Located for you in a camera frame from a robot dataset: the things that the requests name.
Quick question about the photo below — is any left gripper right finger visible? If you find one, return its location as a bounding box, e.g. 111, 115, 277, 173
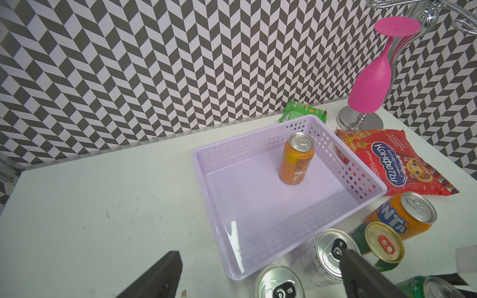
340, 250, 406, 298

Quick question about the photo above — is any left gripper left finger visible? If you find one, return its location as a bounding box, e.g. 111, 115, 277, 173
117, 251, 183, 298

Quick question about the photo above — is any green can gold top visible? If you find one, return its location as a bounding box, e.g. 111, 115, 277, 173
349, 222, 405, 272

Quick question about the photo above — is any white monster can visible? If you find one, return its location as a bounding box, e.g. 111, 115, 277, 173
291, 228, 360, 289
253, 264, 306, 298

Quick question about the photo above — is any green can back row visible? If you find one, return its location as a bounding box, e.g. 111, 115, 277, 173
395, 276, 465, 298

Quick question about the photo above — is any lavender plastic basket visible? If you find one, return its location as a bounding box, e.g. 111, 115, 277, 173
192, 115, 387, 281

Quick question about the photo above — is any orange soda can back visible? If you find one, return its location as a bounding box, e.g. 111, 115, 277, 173
279, 132, 315, 185

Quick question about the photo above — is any red candy bag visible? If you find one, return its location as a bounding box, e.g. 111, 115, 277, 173
335, 129, 459, 196

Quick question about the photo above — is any chrome glass holder stand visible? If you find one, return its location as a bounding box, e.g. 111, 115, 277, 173
337, 0, 477, 132

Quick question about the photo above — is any green snack packet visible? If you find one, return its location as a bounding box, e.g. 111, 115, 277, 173
279, 101, 327, 123

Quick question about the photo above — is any pink wine glass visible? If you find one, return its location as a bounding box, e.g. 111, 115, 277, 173
348, 16, 421, 114

